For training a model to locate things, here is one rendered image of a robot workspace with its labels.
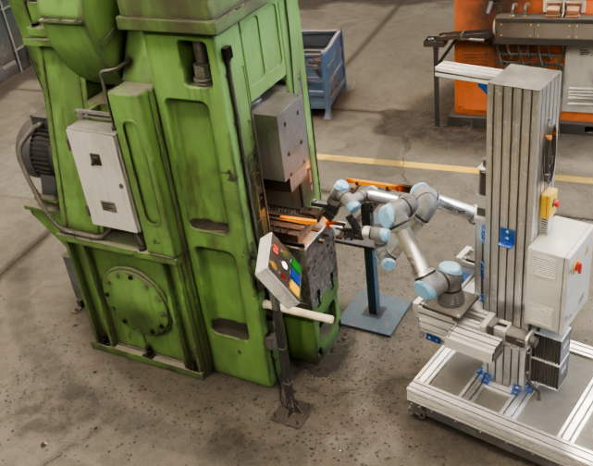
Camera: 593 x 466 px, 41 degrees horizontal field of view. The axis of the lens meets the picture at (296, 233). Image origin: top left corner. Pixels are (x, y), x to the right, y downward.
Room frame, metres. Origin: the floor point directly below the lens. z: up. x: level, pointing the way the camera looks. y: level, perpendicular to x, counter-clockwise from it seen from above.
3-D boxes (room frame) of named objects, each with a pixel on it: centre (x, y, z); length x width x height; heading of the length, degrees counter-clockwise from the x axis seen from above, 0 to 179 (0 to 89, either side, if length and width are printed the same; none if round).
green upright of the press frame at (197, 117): (3.96, 0.40, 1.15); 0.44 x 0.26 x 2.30; 59
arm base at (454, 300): (3.35, -0.77, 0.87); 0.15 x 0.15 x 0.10
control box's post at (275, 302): (3.51, 0.16, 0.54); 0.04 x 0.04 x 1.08; 59
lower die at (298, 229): (4.13, 0.12, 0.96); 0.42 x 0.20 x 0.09; 59
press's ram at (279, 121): (4.17, 0.10, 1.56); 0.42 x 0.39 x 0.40; 59
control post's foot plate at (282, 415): (3.50, 0.17, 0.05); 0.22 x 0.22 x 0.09; 59
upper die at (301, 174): (4.13, 0.12, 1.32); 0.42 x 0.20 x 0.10; 59
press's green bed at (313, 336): (4.18, 0.10, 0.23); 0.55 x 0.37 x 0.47; 59
